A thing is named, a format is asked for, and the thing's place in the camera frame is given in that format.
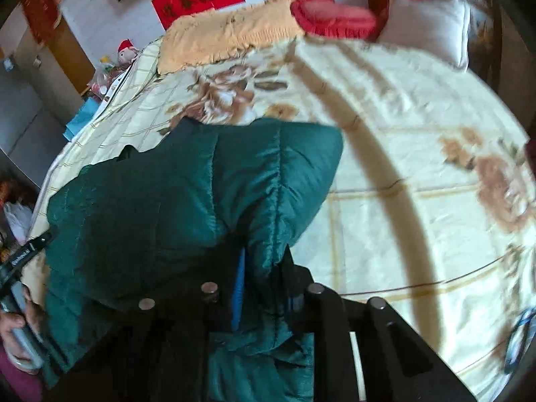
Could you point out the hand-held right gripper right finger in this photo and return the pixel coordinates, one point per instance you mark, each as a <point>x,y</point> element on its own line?
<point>293,293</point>

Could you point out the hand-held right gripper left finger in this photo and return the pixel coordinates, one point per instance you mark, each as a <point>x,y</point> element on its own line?
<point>238,293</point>

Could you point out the dark green down jacket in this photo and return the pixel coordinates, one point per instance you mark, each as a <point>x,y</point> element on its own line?
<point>167,201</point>

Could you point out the person's left forearm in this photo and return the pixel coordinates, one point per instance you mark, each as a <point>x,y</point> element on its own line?
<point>16,385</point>

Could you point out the person's left hand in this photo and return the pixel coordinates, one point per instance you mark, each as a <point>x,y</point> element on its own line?
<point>10,335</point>

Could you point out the white plastic bag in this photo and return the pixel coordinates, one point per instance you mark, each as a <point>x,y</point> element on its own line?
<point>17,222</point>

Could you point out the cream floral blanket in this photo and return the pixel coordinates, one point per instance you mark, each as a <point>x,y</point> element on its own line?
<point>398,217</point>

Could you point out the blue box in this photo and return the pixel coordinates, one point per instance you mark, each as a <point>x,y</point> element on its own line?
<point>81,117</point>

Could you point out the yellow checked sheet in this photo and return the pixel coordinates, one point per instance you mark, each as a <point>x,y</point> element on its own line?
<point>138,79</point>

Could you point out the wooden door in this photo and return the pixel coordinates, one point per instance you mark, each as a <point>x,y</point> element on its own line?
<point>63,42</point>

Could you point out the pig plush toy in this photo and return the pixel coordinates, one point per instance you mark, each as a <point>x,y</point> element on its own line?
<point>127,54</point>

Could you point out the tan knitted blanket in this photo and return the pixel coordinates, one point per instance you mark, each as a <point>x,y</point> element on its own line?
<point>226,29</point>

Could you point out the red fringed pillow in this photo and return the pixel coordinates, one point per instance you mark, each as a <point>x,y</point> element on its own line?
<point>335,16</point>

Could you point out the white pillow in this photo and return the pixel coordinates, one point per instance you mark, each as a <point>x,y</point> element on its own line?
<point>423,25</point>

